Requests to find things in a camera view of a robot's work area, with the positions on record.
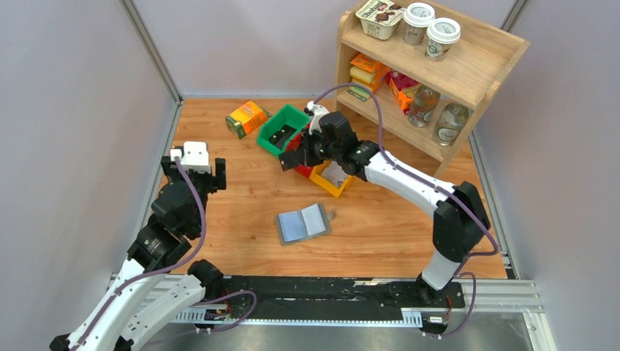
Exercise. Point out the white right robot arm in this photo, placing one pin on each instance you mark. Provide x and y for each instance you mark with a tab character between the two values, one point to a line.
459	218

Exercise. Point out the black credit card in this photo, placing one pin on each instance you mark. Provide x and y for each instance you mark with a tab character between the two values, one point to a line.
286	131

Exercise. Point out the clear glass bottle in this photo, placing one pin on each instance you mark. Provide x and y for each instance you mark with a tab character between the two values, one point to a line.
450	123
423	106

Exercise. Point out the aluminium rail frame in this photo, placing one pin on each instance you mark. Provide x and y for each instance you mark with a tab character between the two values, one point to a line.
484	298

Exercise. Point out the white lidded cup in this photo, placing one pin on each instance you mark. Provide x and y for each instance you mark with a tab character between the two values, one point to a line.
417	17
442	34

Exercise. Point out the left white lidded cup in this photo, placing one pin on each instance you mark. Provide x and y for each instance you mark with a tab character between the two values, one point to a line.
417	17

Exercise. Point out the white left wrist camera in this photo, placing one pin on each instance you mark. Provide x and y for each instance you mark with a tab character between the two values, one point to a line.
193	155

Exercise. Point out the stacked sponge pack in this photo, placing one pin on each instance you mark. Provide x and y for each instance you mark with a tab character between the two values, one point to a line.
368	72

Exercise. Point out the red orange snack bag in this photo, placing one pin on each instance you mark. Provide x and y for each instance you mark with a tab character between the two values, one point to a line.
403	88

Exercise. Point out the orange green sponge box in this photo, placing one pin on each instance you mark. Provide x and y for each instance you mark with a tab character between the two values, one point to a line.
246	118

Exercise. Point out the green plastic bin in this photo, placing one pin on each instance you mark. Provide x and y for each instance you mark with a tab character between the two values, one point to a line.
287	115

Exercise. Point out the yellow plastic bin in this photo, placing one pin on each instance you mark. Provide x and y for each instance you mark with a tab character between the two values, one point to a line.
321	182

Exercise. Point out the right clear glass bottle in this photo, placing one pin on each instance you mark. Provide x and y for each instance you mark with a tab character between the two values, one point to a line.
450	123

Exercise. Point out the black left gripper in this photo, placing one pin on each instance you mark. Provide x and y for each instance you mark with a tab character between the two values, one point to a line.
220	170

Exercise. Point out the left clear glass bottle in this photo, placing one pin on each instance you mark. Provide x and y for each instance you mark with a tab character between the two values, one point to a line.
423	106

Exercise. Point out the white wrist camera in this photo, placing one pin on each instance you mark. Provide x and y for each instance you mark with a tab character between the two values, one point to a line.
316	112
193	155

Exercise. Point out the red plastic bin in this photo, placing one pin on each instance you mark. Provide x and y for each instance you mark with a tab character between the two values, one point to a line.
302	167

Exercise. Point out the white VIP card in bin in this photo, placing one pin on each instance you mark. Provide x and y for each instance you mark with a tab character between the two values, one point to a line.
334	175

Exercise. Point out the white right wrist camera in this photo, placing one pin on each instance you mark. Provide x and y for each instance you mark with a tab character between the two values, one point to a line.
316	112

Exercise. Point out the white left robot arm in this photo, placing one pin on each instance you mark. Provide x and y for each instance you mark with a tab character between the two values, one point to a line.
116	323

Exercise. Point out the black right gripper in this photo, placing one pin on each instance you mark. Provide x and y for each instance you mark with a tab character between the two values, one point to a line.
303	156

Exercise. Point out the right white lidded cup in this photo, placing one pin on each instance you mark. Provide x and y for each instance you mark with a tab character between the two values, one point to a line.
442	34

